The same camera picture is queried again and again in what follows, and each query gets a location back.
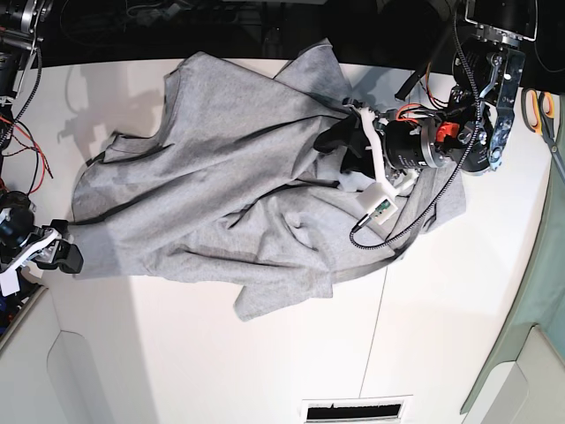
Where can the grey t-shirt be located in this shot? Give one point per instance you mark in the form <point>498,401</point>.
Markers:
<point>230,189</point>

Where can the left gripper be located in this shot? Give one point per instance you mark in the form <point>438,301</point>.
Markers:
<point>407,145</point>

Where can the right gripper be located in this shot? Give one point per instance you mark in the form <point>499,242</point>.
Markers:
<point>18,231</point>

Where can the orange handled scissors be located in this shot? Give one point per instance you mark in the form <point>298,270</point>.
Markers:
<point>538,112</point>

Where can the blue black clutter pile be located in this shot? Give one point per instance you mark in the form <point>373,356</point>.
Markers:
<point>13,304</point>

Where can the white vent grille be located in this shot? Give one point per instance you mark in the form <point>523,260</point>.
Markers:
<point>356,410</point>

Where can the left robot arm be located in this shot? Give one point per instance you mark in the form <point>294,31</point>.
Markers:
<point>472,127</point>

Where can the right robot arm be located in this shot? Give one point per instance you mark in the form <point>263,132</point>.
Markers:
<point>21,70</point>

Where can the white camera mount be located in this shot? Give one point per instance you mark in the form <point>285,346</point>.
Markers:
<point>9,279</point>
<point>379,199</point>

